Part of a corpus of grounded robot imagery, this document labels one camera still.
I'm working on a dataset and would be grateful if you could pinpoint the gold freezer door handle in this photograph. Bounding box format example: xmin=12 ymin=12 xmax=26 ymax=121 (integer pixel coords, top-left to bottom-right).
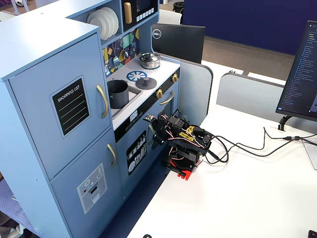
xmin=106 ymin=143 xmax=117 ymax=168

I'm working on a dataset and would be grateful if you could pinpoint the silver monitor stand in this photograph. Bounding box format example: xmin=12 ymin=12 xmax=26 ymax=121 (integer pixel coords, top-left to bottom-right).
xmin=301 ymin=138 xmax=317 ymax=171

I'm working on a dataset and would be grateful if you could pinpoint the gray desk divider panel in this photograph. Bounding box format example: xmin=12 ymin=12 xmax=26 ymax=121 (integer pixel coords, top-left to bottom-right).
xmin=158 ymin=53 xmax=214 ymax=124
xmin=216 ymin=72 xmax=317 ymax=131

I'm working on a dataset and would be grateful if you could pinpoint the dark gray tall pot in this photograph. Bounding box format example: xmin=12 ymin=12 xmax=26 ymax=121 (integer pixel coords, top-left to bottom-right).
xmin=106 ymin=79 xmax=130 ymax=110

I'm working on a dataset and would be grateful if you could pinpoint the monitor with lit screen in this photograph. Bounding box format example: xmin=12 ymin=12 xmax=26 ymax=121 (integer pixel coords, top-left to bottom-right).
xmin=275 ymin=20 xmax=317 ymax=122

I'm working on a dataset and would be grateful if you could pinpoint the black Dell monitor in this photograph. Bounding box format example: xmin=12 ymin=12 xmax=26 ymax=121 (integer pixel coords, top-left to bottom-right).
xmin=151 ymin=23 xmax=206 ymax=65

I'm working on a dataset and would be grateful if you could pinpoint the light blue toy kitchen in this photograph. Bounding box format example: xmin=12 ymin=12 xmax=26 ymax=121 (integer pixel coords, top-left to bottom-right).
xmin=0 ymin=0 xmax=181 ymax=238

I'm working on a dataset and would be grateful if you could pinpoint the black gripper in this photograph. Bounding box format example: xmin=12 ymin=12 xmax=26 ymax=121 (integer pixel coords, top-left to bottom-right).
xmin=151 ymin=118 xmax=174 ymax=150

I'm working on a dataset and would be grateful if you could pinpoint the gold microwave handle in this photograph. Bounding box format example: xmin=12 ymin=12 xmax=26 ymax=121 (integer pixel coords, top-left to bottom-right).
xmin=123 ymin=1 xmax=133 ymax=24

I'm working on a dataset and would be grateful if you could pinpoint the black toy microwave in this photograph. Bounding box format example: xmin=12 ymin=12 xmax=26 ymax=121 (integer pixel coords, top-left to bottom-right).
xmin=121 ymin=0 xmax=159 ymax=32

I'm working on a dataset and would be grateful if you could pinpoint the metal toy spatula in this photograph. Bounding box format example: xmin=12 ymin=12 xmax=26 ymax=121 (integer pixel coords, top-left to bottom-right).
xmin=112 ymin=44 xmax=120 ymax=69

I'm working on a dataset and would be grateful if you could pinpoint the gray toy sink basin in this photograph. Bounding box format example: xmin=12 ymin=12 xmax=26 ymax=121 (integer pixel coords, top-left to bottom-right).
xmin=108 ymin=85 xmax=144 ymax=119

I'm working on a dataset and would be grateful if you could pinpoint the black shopping list board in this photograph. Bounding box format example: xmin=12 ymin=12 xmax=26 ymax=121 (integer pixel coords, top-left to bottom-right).
xmin=49 ymin=75 xmax=91 ymax=139

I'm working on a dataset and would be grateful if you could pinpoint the white toy plate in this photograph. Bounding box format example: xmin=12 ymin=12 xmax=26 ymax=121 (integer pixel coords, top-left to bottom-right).
xmin=101 ymin=6 xmax=120 ymax=35
xmin=95 ymin=8 xmax=115 ymax=38
xmin=86 ymin=9 xmax=110 ymax=41

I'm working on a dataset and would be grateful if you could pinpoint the red and black arm base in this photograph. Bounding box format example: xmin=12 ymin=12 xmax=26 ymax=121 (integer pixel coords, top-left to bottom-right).
xmin=162 ymin=154 xmax=204 ymax=180

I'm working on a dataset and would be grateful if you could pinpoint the gold fridge door handle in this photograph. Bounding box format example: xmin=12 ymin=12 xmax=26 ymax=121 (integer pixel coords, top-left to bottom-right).
xmin=96 ymin=84 xmax=109 ymax=119

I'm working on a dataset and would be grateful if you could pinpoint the metal toy ladle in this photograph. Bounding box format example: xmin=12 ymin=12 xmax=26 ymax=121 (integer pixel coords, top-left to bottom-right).
xmin=120 ymin=37 xmax=130 ymax=59

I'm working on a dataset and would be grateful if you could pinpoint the white chair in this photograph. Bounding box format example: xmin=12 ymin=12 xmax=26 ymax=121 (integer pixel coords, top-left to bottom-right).
xmin=158 ymin=9 xmax=183 ymax=26

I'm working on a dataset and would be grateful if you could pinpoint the shiny steel pot with lid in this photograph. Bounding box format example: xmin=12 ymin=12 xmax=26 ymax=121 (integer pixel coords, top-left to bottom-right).
xmin=137 ymin=52 xmax=161 ymax=70

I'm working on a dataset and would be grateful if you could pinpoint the gold oven door handle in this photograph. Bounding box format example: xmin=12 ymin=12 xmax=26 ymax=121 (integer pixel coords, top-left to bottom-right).
xmin=159 ymin=91 xmax=175 ymax=106

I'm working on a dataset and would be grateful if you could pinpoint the black trash bin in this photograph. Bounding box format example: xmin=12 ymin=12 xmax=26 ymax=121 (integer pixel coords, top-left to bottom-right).
xmin=172 ymin=1 xmax=185 ymax=15

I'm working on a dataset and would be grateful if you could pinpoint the dark gray pot lid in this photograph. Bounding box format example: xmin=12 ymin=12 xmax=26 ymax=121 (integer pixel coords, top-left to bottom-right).
xmin=135 ymin=77 xmax=158 ymax=90

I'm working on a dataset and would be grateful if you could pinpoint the gray water dispenser panel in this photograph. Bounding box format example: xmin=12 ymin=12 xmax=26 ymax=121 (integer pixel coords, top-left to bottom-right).
xmin=76 ymin=162 xmax=108 ymax=215

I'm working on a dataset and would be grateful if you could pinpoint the black looped cable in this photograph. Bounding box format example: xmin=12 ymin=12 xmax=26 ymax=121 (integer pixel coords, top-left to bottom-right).
xmin=204 ymin=134 xmax=317 ymax=165

